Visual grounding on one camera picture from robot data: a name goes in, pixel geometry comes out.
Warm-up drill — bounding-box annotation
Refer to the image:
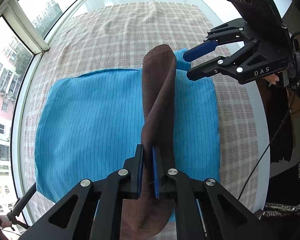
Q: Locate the brown fleece garment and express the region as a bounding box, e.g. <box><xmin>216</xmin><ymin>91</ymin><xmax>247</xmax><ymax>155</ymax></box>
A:
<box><xmin>120</xmin><ymin>44</ymin><xmax>177</xmax><ymax>239</ymax></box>

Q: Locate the person right hand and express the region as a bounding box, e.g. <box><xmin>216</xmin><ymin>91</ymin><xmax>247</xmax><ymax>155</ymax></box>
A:
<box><xmin>263</xmin><ymin>74</ymin><xmax>279</xmax><ymax>85</ymax></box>

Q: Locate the folded blue cloth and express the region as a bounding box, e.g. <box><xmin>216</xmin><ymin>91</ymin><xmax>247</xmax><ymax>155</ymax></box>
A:
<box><xmin>34</xmin><ymin>50</ymin><xmax>221</xmax><ymax>202</ymax></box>

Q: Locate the plaid pink bed sheet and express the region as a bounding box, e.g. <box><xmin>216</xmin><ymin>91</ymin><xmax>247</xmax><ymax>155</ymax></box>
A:
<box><xmin>20</xmin><ymin>1</ymin><xmax>258</xmax><ymax>211</ymax></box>

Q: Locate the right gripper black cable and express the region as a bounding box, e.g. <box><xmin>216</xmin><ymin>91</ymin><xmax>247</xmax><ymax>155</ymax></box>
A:
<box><xmin>237</xmin><ymin>31</ymin><xmax>300</xmax><ymax>202</ymax></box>

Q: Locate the black camera box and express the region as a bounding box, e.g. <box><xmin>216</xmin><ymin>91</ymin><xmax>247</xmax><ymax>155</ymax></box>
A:
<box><xmin>227</xmin><ymin>0</ymin><xmax>290</xmax><ymax>48</ymax></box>

